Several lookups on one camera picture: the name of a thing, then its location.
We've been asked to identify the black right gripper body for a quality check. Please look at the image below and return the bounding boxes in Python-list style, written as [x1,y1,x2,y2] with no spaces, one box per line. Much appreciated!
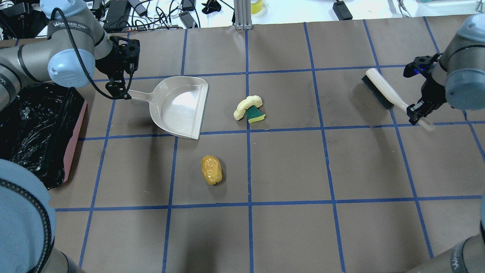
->
[404,53,446,105]

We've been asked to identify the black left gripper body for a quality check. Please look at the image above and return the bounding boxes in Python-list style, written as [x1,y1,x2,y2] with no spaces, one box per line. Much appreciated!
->
[95,36,141,84]

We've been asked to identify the white hand brush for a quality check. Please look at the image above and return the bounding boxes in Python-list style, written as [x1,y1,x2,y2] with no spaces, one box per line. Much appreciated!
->
[362,68,435,132]

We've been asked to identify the white plastic dustpan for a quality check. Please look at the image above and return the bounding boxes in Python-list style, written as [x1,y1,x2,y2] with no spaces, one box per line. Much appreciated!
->
[128,76,209,140]

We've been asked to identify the yellow potato toy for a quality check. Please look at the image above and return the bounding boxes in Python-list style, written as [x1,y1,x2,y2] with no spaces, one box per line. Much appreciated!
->
[201,155,223,185]

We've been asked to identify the cream bread toy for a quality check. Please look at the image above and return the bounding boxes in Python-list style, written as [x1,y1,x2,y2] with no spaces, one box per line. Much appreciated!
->
[233,95,263,121]

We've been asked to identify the green yellow sponge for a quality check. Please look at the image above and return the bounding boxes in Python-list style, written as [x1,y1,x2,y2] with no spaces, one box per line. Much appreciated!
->
[246,105,266,124]

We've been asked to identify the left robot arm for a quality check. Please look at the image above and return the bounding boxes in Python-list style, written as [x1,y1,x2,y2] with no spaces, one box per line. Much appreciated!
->
[1,0,140,273]

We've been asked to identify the bin with black bag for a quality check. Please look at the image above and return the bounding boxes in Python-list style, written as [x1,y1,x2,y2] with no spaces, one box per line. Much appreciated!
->
[0,83,87,190]

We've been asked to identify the black power brick top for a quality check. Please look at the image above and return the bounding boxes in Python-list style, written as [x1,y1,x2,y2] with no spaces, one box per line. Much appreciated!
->
[332,0,353,21]

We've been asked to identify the yellow tape roll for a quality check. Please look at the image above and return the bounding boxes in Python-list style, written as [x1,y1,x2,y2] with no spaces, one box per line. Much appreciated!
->
[250,0,264,14]

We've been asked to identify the black braided cable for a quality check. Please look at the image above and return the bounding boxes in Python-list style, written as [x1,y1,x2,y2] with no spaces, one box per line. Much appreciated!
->
[50,8,133,101]

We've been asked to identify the aluminium frame post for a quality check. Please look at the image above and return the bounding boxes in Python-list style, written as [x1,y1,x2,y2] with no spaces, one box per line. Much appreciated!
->
[233,0,253,30]

